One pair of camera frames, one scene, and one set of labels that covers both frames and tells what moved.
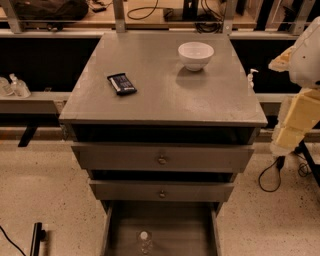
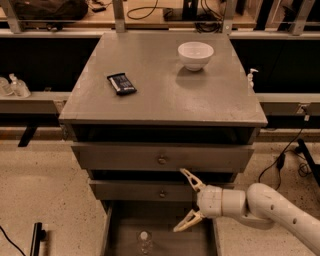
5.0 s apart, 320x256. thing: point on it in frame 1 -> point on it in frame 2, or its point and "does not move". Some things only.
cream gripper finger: x=281 y=62 -> x=209 y=200
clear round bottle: x=5 y=88 does not move
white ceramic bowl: x=195 y=55 does not move
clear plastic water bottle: x=145 y=243 does not move
